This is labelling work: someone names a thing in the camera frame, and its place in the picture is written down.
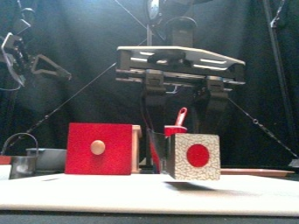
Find toy sushi roll red centre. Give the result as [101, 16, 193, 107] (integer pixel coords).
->
[169, 132, 222, 181]

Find pink nigiri sushi toy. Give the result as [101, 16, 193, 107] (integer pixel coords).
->
[0, 155, 14, 180]

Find silver vertical pole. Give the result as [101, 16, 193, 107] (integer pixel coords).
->
[146, 23, 154, 47]

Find red toy utensil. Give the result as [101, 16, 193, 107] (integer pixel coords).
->
[174, 107, 190, 128]

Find wooden box with slot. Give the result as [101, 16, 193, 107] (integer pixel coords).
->
[131, 124, 143, 174]

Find black shiny container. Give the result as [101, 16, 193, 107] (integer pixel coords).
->
[146, 128, 171, 175]

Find blue-grey bowl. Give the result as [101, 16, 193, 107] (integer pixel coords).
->
[25, 147, 69, 173]

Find red front wooden drawer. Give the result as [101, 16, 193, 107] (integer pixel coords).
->
[65, 122, 135, 176]

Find small metal bucket cup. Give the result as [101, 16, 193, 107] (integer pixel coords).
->
[0, 132, 41, 180]

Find thin diagonal brace wire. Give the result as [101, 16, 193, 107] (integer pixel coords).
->
[4, 61, 119, 148]
[111, 0, 299, 160]

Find black frame post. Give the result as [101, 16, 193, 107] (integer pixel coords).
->
[262, 0, 299, 160]

